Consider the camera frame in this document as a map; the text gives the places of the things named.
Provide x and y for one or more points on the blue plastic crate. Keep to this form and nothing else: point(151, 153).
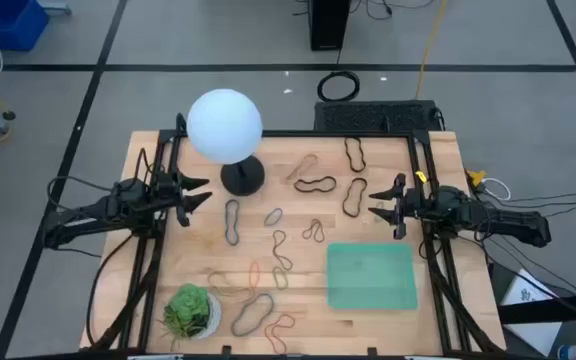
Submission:
point(8, 30)

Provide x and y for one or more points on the wide blue rubber band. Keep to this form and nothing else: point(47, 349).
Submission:
point(233, 330)

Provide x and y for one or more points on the translucent teal plastic bin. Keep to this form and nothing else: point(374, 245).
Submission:
point(373, 280)

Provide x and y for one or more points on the small green rubber band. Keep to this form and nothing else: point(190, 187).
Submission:
point(280, 289)

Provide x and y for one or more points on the black perforated metal box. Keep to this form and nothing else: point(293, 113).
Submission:
point(368, 116)

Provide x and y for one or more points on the white globe lamp black base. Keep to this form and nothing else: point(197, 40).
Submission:
point(223, 125)

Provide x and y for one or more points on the dark blue rubber band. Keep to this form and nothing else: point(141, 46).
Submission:
point(232, 244)

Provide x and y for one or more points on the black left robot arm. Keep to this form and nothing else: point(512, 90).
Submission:
point(88, 212)

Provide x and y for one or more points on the red rubber band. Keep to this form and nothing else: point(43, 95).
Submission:
point(266, 332)

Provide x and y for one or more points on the brown rubber band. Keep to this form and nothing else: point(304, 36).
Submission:
point(322, 239)

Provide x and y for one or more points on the thin dark rubber band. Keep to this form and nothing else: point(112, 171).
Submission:
point(290, 263)

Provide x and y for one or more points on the black flat bar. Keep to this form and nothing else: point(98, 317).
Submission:
point(543, 310)

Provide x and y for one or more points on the black rubber band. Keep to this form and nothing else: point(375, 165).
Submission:
point(295, 185)
point(350, 216)
point(357, 171)

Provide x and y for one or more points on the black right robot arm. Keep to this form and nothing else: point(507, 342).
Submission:
point(513, 222)

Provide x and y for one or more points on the orange rubber band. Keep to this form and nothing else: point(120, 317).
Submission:
point(258, 272)

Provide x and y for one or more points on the small blue rubber band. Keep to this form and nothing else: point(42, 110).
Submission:
point(265, 220)

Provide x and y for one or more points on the white cardboard box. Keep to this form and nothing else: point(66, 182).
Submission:
point(538, 335)

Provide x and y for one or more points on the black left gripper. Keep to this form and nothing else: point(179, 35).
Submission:
point(168, 192)

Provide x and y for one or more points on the black computer tower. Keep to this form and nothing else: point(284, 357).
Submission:
point(329, 25)

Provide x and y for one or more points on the thin tan rubber band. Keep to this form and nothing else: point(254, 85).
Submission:
point(209, 277)

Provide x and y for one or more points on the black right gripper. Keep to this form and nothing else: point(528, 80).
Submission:
point(413, 206)

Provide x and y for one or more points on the green succulent in white pot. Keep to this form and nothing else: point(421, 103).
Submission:
point(188, 305)

